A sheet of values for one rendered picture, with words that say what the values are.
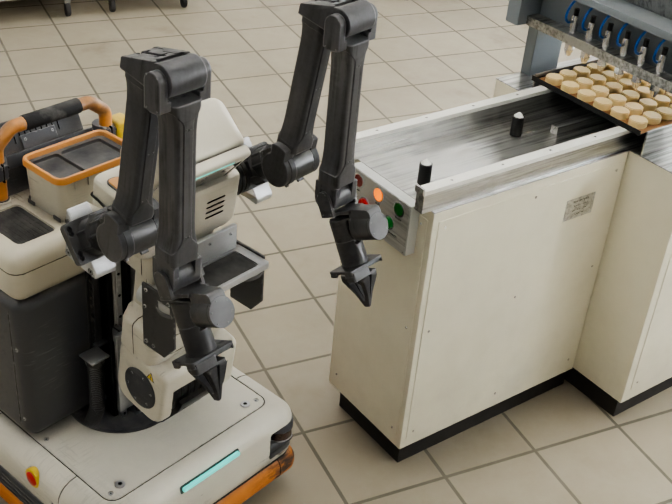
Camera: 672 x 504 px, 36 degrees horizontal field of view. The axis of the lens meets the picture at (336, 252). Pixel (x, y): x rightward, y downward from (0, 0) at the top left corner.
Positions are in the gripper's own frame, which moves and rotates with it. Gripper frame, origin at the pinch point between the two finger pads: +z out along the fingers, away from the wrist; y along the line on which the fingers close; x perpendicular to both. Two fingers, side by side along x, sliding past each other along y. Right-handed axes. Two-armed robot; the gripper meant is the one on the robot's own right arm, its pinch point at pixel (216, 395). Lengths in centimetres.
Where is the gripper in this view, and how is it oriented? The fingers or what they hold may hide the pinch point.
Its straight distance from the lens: 195.1
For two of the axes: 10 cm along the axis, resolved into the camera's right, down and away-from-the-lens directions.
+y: 6.6, -3.5, 6.6
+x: -7.0, 0.2, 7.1
